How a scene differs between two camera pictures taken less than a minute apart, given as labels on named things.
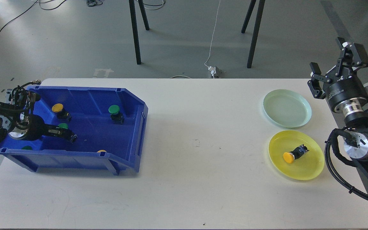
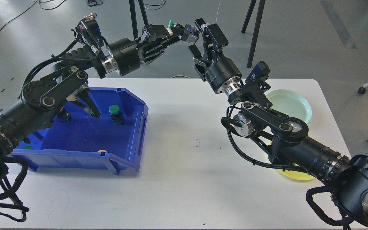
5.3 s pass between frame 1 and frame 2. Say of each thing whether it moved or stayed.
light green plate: stayed
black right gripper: moved
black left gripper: moved
